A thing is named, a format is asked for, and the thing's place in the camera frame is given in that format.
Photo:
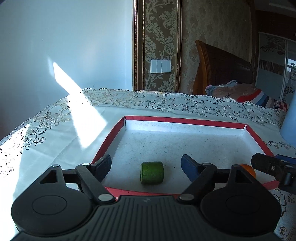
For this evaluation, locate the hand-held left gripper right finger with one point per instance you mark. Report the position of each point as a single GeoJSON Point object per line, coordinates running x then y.
{"type": "Point", "coordinates": [188, 165]}

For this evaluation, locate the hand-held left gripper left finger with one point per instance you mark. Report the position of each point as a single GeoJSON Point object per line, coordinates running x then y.
{"type": "Point", "coordinates": [104, 165]}

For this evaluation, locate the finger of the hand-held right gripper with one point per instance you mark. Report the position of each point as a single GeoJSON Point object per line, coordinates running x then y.
{"type": "Point", "coordinates": [286, 158]}
{"type": "Point", "coordinates": [266, 165]}

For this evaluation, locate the orange tangerine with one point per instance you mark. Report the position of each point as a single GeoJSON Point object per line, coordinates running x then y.
{"type": "Point", "coordinates": [249, 170]}

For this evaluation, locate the red cardboard box tray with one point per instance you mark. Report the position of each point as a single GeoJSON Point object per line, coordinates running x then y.
{"type": "Point", "coordinates": [185, 139]}

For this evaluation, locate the green cucumber piece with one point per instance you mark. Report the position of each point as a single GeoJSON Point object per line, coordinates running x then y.
{"type": "Point", "coordinates": [152, 173]}

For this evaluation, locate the white kettle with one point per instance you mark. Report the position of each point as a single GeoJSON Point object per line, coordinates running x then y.
{"type": "Point", "coordinates": [290, 127]}

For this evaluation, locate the white lace tablecloth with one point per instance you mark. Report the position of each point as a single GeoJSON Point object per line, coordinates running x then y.
{"type": "Point", "coordinates": [57, 129]}

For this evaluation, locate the striped red cloth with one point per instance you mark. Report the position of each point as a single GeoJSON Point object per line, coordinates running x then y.
{"type": "Point", "coordinates": [261, 98]}

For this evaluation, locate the crumpled blanket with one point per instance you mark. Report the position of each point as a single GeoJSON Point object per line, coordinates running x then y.
{"type": "Point", "coordinates": [231, 91]}

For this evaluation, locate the wardrobe sliding door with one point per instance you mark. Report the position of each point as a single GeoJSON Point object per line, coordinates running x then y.
{"type": "Point", "coordinates": [268, 76]}

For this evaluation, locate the wooden bed headboard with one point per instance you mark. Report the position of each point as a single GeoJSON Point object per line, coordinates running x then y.
{"type": "Point", "coordinates": [222, 69]}

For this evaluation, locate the white wall switch panel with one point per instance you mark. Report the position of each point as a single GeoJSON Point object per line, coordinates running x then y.
{"type": "Point", "coordinates": [161, 66]}

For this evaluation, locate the ornate gold wall frame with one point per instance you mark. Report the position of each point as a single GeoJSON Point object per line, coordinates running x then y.
{"type": "Point", "coordinates": [157, 34]}

